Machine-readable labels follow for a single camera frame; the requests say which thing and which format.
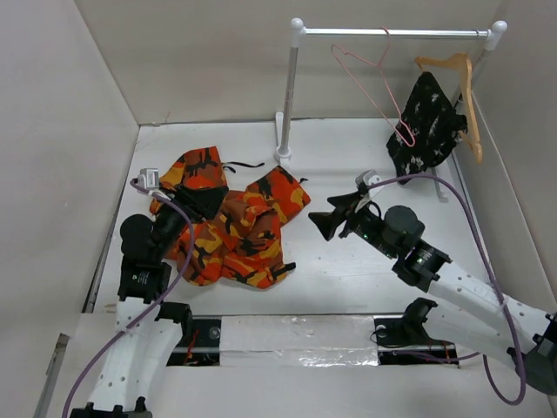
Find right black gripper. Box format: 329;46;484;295
307;190;397;260

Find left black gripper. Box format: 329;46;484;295
153;182;227;258

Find orange camouflage trousers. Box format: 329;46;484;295
165;165;311;289

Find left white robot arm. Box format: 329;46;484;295
62;179;228;417

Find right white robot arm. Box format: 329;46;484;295
309;192;556;395

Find wooden clothes hanger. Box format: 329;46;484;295
414;53;483;165

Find white metal clothes rack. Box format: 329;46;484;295
273;17;508;204

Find black white patterned garment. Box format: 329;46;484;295
386;71;467;177

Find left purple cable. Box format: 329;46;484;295
62;178;196;418

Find purple cable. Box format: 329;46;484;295
369;172;528;406
62;178;196;418

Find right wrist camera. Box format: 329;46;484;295
355;170;381;194

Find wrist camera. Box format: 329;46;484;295
355;170;381;194
131;168;161;195

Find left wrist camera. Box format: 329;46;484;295
131;168;161;195

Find pink wire hanger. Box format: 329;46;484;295
330;27;416;148

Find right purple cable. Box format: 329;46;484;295
369;172;528;406

